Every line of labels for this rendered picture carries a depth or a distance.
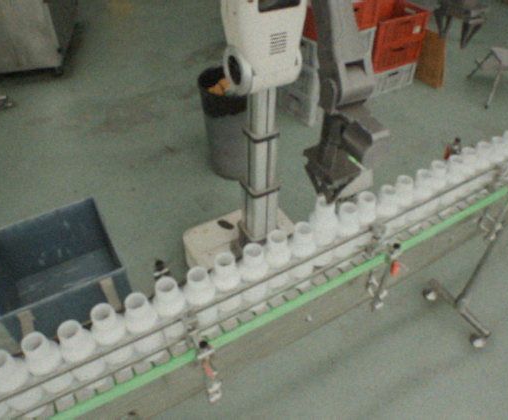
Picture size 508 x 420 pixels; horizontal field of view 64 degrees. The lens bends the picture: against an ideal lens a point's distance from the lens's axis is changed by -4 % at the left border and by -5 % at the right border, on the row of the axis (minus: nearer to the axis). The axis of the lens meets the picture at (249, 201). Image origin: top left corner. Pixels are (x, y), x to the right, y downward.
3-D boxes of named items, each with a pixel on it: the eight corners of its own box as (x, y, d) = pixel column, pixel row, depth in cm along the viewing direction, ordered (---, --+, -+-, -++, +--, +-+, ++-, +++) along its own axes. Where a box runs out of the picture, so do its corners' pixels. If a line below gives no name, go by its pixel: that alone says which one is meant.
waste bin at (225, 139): (222, 194, 268) (218, 104, 224) (193, 157, 296) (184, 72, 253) (283, 172, 284) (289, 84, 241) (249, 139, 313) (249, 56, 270)
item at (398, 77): (366, 100, 357) (370, 76, 342) (334, 81, 382) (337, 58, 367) (412, 83, 381) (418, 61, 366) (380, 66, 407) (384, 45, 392)
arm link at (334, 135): (344, 95, 73) (318, 102, 71) (370, 114, 69) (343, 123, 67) (338, 127, 78) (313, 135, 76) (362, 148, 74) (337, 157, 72)
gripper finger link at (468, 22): (455, 39, 101) (466, 0, 95) (479, 49, 96) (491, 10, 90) (437, 43, 98) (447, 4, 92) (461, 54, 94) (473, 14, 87)
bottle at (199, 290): (223, 316, 88) (219, 267, 77) (211, 340, 84) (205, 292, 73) (197, 308, 90) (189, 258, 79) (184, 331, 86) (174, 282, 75)
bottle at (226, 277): (246, 303, 91) (245, 253, 80) (234, 326, 87) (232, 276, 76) (221, 294, 93) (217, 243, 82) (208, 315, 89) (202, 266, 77)
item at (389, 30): (376, 50, 327) (381, 23, 312) (341, 33, 353) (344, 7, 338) (425, 37, 352) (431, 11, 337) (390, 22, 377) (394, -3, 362)
